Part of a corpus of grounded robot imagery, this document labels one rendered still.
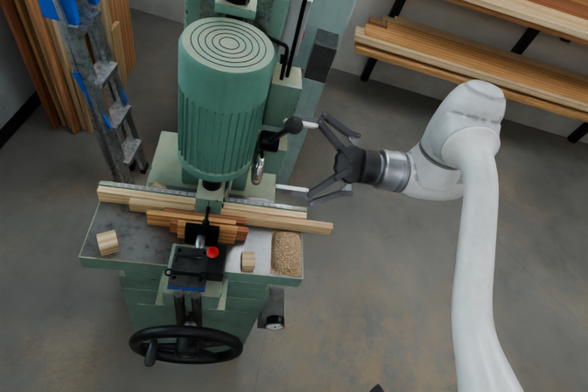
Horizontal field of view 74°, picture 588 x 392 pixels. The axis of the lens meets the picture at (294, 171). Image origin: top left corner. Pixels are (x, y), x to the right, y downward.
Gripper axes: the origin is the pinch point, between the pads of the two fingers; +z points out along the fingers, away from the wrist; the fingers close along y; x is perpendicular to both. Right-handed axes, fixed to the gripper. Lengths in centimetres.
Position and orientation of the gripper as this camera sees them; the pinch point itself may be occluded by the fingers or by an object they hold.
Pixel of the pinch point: (284, 153)
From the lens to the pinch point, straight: 80.6
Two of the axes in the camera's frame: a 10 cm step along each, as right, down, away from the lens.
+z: -9.7, -1.5, -1.8
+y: 1.4, -9.9, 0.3
